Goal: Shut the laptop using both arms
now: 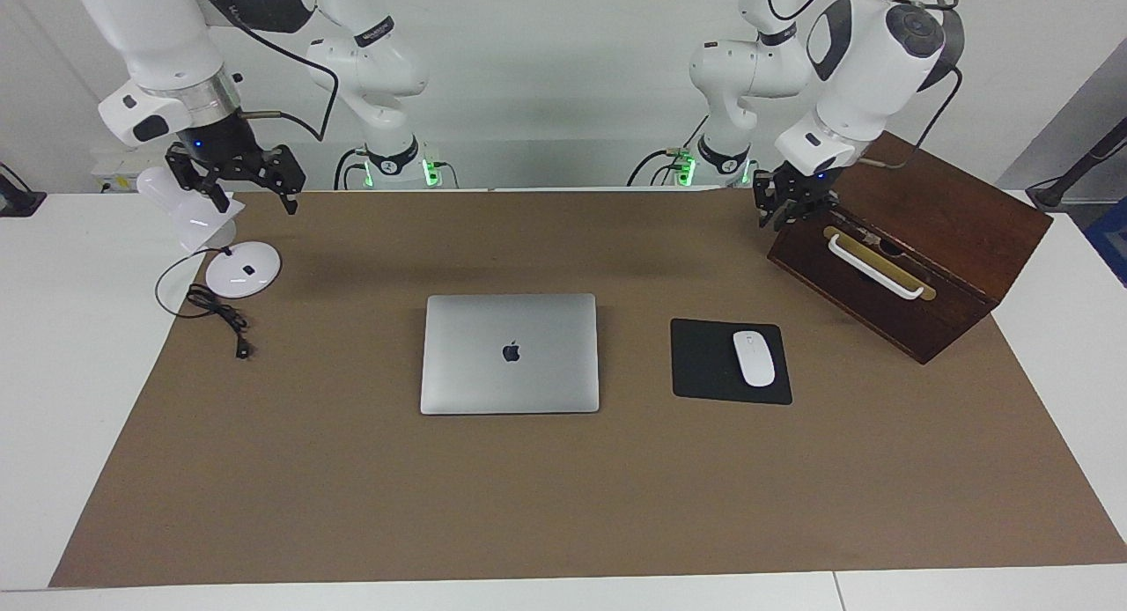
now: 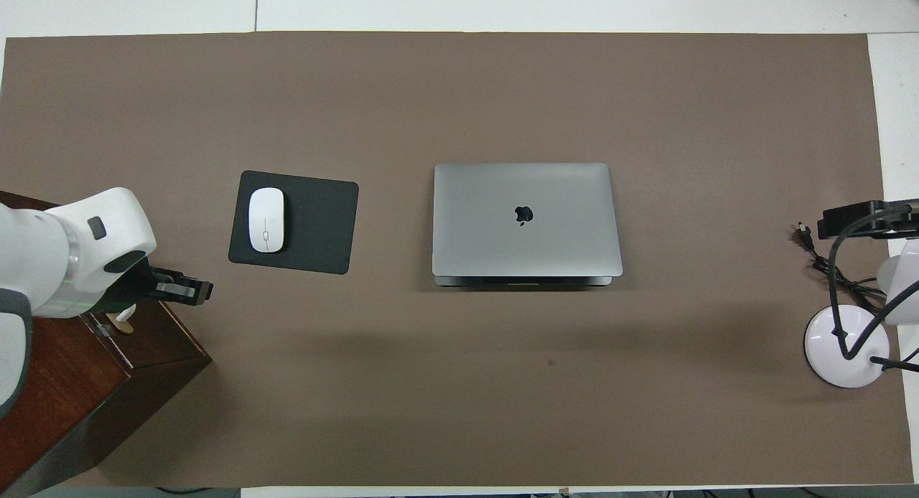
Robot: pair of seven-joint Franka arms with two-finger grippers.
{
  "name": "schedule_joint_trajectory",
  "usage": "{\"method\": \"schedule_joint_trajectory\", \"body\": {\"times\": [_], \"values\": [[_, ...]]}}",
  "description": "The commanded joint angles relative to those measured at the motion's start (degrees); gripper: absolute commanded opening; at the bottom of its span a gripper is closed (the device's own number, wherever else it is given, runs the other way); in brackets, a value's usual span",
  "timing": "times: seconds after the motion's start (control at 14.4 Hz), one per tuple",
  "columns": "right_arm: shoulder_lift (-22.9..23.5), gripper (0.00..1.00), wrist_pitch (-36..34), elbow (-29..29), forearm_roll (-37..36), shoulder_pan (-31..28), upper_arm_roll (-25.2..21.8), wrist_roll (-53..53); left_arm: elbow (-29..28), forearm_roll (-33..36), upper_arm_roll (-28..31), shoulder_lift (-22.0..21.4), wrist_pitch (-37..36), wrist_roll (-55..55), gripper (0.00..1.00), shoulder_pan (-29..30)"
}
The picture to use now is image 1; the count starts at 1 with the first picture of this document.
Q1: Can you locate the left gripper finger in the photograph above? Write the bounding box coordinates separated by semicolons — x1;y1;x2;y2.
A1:
780;197;839;229
754;171;779;232

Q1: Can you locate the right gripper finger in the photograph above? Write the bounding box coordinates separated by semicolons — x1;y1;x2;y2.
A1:
264;144;307;216
166;144;232;214

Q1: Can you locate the silver grey laptop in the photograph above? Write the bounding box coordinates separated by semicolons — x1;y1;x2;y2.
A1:
419;292;601;416

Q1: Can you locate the white power strip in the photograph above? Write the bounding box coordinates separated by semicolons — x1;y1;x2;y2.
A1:
91;149;188;195

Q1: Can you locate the white desk lamp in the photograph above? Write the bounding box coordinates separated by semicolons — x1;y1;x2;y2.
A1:
135;166;283;299

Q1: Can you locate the dark brown wooden box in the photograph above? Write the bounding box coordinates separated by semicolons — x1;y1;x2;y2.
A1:
766;124;1054;365

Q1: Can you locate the white computer mouse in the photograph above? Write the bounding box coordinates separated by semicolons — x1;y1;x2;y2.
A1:
733;330;777;388

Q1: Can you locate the black mouse pad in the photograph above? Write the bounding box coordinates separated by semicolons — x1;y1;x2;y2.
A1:
670;318;793;406

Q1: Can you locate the black stand leg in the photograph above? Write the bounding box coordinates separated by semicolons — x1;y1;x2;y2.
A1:
1026;116;1127;212

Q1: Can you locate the blue crate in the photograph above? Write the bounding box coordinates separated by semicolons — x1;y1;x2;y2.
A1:
1085;197;1127;288

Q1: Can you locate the brown table mat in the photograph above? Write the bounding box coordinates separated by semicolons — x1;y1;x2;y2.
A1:
48;188;1127;588

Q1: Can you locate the black arm base cable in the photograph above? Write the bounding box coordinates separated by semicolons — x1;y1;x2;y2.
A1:
627;146;698;188
333;147;366;191

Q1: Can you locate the white box handle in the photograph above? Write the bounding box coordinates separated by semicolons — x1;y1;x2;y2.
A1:
828;232;925;301

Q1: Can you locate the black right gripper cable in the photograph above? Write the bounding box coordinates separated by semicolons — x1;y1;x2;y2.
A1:
192;0;341;144

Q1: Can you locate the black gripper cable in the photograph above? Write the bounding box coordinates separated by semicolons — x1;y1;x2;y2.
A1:
850;61;965;170
192;0;341;144

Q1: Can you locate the brass handle plate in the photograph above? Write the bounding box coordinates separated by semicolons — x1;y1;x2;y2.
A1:
822;226;937;302

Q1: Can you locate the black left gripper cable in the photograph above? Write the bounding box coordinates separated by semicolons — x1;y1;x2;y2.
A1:
850;61;965;170

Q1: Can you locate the black lamp power cord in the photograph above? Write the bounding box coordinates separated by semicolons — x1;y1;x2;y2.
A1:
155;246;258;362

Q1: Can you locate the black clamp mount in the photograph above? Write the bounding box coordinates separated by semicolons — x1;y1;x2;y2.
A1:
0;164;47;217

